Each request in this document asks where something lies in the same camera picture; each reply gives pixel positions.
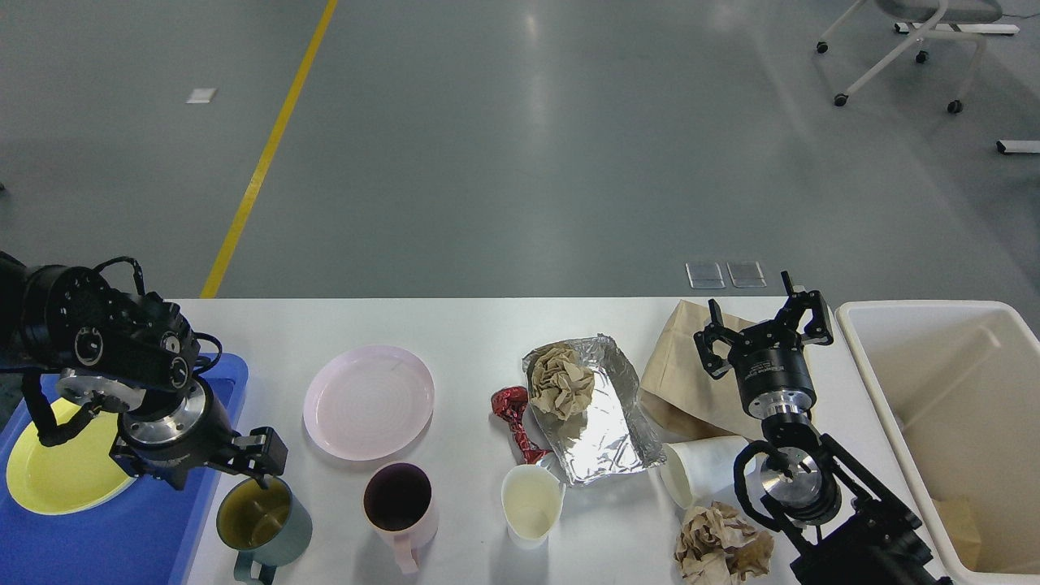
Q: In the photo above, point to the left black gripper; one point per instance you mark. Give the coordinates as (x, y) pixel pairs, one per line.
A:
(196, 434)

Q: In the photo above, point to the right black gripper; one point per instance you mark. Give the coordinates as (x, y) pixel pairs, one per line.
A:
(768, 359)

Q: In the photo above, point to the grey-green mug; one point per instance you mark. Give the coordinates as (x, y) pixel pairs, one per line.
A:
(268, 528)

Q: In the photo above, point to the pink plate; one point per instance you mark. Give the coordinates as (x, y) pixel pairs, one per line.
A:
(369, 403)

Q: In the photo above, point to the pink mug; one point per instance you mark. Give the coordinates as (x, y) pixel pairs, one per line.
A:
(400, 505)

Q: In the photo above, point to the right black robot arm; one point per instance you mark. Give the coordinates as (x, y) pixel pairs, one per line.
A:
(846, 525)

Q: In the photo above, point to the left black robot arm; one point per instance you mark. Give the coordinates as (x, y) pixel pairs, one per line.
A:
(84, 348)

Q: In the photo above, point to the right floor socket plate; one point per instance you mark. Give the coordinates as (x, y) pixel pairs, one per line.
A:
(746, 275)

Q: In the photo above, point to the floor socket plate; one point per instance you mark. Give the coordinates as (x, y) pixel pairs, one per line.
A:
(746, 275)
(705, 276)

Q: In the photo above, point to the left floor socket plate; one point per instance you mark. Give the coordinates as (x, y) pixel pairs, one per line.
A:
(705, 276)

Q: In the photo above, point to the brown paper bag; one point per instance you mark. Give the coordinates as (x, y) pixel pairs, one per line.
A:
(674, 375)

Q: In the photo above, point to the blue plastic tray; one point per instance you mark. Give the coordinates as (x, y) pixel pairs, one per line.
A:
(146, 534)

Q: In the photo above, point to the white paper cup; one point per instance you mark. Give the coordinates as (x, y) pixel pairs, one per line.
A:
(695, 471)

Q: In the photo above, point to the aluminium foil tray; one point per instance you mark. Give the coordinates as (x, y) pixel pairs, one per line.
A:
(612, 437)

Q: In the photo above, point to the yellow plate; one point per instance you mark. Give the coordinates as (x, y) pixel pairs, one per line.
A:
(68, 478)

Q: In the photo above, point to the white plastic bin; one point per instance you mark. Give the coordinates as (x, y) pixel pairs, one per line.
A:
(955, 385)

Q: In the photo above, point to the crumpled brown paper ball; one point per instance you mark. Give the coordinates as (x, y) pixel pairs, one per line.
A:
(718, 545)

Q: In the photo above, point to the crumpled brown paper in foil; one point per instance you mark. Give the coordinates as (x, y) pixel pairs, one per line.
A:
(560, 385)

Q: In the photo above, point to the red foil wrapper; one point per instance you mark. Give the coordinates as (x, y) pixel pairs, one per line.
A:
(510, 404)

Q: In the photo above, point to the brown paper in bin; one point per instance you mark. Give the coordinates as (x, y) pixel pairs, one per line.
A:
(958, 519)

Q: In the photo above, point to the cream cup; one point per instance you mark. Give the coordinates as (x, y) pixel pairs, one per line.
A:
(531, 498)

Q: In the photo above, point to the white floor bar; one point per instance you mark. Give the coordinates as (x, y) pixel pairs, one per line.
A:
(1015, 147)

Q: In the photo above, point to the white bar behind chair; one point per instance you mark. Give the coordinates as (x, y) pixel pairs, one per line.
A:
(996, 29)

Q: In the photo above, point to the white office chair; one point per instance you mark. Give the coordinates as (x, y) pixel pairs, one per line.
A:
(930, 13)

